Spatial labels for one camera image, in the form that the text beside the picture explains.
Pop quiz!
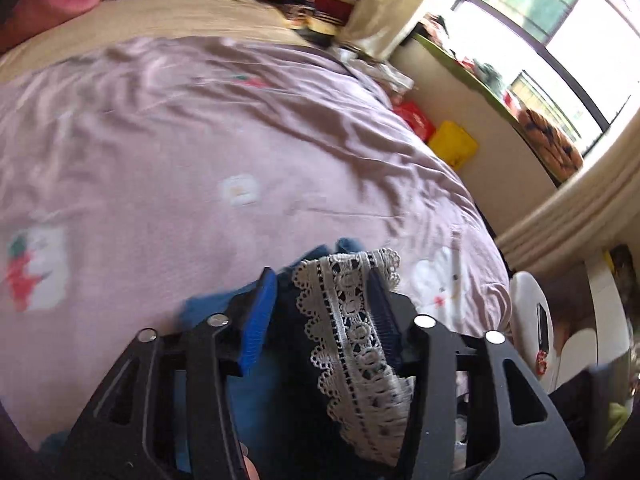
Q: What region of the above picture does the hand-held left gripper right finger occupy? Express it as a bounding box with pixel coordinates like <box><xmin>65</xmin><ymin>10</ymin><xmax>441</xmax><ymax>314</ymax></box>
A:
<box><xmin>365</xmin><ymin>275</ymin><xmax>586</xmax><ymax>480</ymax></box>

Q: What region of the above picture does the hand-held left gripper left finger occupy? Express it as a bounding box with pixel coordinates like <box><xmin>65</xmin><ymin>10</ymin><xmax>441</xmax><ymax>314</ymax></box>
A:
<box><xmin>50</xmin><ymin>266</ymin><xmax>280</xmax><ymax>480</ymax></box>

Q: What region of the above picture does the blue denim pants lace trim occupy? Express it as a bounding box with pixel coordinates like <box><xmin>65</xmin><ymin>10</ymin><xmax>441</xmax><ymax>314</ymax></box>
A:
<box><xmin>40</xmin><ymin>237</ymin><xmax>471</xmax><ymax>480</ymax></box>

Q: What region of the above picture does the person's left hand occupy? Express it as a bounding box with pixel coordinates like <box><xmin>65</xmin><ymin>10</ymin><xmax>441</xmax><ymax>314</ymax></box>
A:
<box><xmin>239</xmin><ymin>442</ymin><xmax>261</xmax><ymax>480</ymax></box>

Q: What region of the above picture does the yellow bag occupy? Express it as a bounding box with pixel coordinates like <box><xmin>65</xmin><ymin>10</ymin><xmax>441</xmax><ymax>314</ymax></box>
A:
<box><xmin>427</xmin><ymin>120</ymin><xmax>480</xmax><ymax>170</ymax></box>

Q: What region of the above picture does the pink printed duvet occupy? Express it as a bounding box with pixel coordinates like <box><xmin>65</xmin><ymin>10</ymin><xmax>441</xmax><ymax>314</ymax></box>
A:
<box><xmin>0</xmin><ymin>35</ymin><xmax>513</xmax><ymax>461</ymax></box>

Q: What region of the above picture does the red plastic bag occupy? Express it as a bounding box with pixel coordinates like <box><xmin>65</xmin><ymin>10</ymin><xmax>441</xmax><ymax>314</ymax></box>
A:
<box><xmin>391</xmin><ymin>101</ymin><xmax>436</xmax><ymax>143</ymax></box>

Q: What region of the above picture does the beige pleated curtain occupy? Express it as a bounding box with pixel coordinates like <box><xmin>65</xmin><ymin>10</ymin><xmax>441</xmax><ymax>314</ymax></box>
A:
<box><xmin>495</xmin><ymin>125</ymin><xmax>640</xmax><ymax>273</ymax></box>

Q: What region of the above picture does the orange patterned cushion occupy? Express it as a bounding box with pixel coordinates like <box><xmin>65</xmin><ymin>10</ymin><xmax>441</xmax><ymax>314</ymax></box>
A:
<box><xmin>517</xmin><ymin>107</ymin><xmax>585</xmax><ymax>178</ymax></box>

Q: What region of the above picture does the green window sill mat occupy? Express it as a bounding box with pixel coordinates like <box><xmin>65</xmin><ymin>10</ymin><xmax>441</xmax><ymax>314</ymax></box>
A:
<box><xmin>412</xmin><ymin>32</ymin><xmax>561</xmax><ymax>188</ymax></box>

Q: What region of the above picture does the white crumpled cloth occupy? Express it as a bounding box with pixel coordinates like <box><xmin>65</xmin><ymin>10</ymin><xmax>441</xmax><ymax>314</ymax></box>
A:
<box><xmin>330</xmin><ymin>45</ymin><xmax>416</xmax><ymax>94</ymax></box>

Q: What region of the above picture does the pile of clothes on sill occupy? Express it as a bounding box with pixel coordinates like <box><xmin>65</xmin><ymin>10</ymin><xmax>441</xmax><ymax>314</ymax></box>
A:
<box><xmin>420</xmin><ymin>12</ymin><xmax>521</xmax><ymax>106</ymax></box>

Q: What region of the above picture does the cream curtain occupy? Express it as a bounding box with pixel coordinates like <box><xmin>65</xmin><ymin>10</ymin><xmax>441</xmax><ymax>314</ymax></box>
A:
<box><xmin>340</xmin><ymin>0</ymin><xmax>468</xmax><ymax>61</ymax></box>

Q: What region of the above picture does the beige bed sheet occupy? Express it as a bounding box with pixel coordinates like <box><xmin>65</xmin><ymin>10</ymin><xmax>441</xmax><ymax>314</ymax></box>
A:
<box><xmin>0</xmin><ymin>0</ymin><xmax>311</xmax><ymax>86</ymax></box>

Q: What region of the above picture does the window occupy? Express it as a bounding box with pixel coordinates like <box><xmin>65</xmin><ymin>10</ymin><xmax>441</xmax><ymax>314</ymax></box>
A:
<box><xmin>415</xmin><ymin>0</ymin><xmax>640</xmax><ymax>131</ymax></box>

